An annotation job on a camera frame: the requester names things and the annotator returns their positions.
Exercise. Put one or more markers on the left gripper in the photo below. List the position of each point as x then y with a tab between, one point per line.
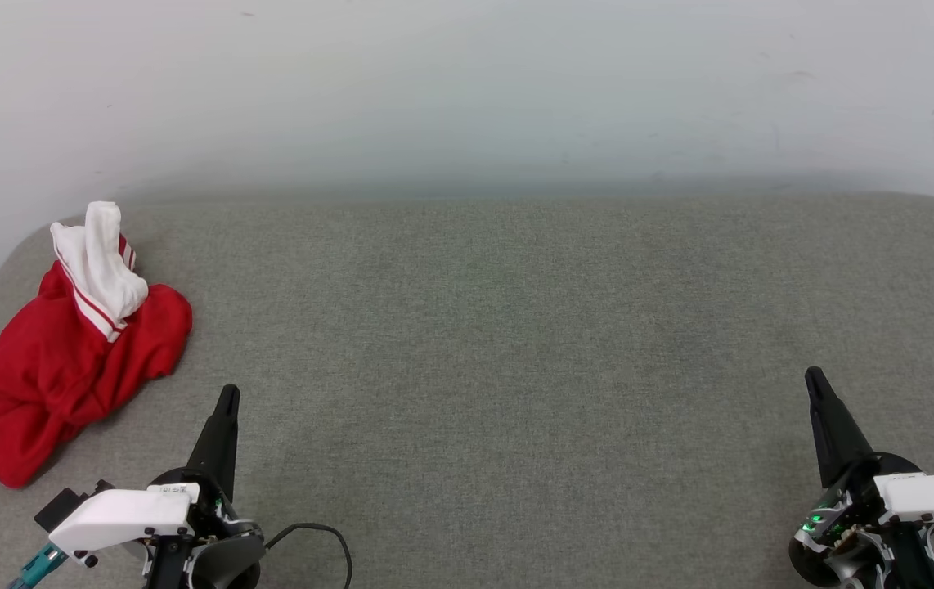
213	511

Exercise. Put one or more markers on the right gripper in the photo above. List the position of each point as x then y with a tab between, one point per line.
839	523

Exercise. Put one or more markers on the red white sports jersey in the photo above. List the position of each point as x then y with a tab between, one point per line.
50	368

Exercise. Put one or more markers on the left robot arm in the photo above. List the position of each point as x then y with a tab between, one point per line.
226	566

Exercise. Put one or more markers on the grey fabric sofa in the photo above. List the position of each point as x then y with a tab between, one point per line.
475	368

